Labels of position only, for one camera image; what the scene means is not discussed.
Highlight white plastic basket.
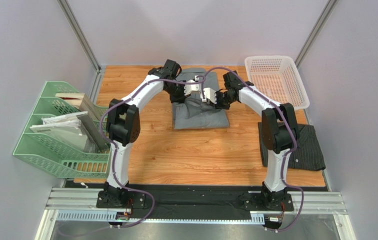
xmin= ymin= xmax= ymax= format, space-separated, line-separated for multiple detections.
xmin=244 ymin=55 xmax=310 ymax=110

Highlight green plastic file rack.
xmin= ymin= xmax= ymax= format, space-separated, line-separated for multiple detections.
xmin=13 ymin=81 xmax=109 ymax=179

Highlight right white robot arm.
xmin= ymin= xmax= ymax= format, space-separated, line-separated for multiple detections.
xmin=210 ymin=71 xmax=299 ymax=209

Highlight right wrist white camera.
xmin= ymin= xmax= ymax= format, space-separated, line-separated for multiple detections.
xmin=201 ymin=87 xmax=217 ymax=105

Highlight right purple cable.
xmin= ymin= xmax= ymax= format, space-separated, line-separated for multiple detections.
xmin=200 ymin=66 xmax=305 ymax=233

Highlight purple cable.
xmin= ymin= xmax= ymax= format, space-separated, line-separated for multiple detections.
xmin=200 ymin=66 xmax=305 ymax=233
xmin=99 ymin=74 xmax=207 ymax=230

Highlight papers in file rack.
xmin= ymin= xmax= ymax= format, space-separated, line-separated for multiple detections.
xmin=30 ymin=111 xmax=110 ymax=154

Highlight aluminium front frame rail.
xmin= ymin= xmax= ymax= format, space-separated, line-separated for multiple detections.
xmin=36 ymin=185 xmax=355 ymax=240

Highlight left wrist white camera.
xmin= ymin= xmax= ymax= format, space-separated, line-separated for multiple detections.
xmin=184 ymin=75 xmax=201 ymax=97

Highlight dark striped folded shirt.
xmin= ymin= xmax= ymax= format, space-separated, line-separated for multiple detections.
xmin=258 ymin=121 xmax=327 ymax=172

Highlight wrist white camera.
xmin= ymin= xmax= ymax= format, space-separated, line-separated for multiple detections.
xmin=201 ymin=87 xmax=217 ymax=105
xmin=184 ymin=75 xmax=201 ymax=97

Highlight grey long sleeve shirt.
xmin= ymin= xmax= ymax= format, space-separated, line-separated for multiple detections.
xmin=172 ymin=67 xmax=229 ymax=130

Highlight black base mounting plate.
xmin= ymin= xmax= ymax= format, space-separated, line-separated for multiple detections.
xmin=96 ymin=184 xmax=294 ymax=220

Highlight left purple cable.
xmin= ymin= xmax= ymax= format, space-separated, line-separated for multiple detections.
xmin=99 ymin=74 xmax=207 ymax=230

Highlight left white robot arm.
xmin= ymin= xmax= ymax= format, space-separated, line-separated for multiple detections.
xmin=99 ymin=59 xmax=185 ymax=207

